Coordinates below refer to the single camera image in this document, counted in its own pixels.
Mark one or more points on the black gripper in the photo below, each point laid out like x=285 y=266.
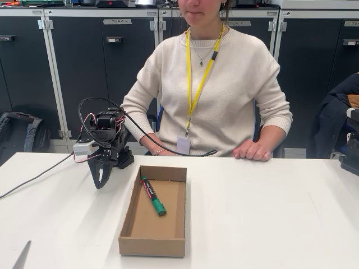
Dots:
x=106 y=153

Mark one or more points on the green marker pen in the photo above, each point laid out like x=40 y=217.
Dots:
x=152 y=196

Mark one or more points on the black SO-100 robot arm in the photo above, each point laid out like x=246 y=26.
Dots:
x=123 y=140

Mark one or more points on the person in cream sweater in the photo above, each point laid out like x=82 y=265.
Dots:
x=224 y=98

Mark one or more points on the person's left hand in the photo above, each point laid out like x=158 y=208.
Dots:
x=252 y=150

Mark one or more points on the open brown cardboard box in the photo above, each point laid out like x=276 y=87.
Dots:
x=157 y=224

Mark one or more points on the blue office chair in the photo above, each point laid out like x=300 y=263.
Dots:
x=160 y=120

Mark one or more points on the clear white badge holder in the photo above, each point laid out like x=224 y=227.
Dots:
x=183 y=145

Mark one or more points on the grey black backpack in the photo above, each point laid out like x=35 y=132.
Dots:
x=16 y=134

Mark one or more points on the grey tape label team 4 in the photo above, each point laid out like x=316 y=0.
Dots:
x=117 y=21

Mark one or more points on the black device red triangle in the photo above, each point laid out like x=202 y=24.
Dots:
x=112 y=3

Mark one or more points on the clear drinking glass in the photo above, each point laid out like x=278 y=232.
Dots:
x=68 y=2

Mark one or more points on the green flat box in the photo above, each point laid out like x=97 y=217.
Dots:
x=42 y=2

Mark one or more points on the grey tape label team 3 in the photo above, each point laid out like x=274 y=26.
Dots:
x=238 y=24

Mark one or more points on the black device with red light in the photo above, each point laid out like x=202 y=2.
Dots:
x=246 y=5

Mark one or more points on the dark jacket with orange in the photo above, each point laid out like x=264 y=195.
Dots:
x=331 y=117

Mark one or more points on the grey tape label cut off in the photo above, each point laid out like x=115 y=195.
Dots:
x=352 y=24

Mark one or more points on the white silver wrist camera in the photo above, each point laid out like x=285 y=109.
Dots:
x=83 y=148

